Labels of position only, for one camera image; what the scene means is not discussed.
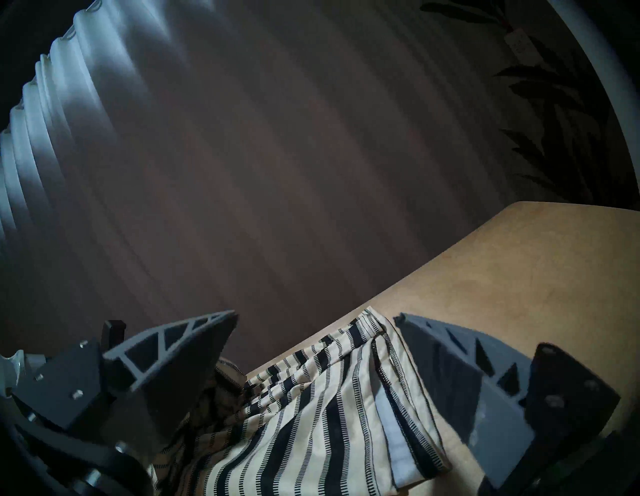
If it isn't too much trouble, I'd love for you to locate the white plant label tag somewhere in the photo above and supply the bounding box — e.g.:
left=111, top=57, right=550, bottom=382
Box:
left=505, top=30, right=538, bottom=56

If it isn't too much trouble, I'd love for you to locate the white curved arch pillar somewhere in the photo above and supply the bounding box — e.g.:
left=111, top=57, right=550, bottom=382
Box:
left=547, top=0, right=640, bottom=191

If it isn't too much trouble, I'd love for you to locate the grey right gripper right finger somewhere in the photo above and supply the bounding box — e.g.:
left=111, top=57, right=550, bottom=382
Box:
left=395, top=313, right=621, bottom=488

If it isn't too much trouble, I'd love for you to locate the cream black striped shirt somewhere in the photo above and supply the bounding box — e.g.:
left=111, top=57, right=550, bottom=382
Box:
left=147, top=308, right=451, bottom=496

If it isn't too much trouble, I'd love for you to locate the grey pleated curtain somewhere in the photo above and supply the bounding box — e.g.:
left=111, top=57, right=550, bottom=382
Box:
left=0, top=0, right=601, bottom=361

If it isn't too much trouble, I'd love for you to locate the tall dark leafy plant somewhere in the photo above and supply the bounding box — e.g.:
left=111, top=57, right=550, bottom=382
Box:
left=420, top=0, right=626, bottom=203

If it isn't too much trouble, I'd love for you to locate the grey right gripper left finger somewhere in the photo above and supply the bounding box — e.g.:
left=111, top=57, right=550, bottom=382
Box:
left=11, top=310, right=240, bottom=453

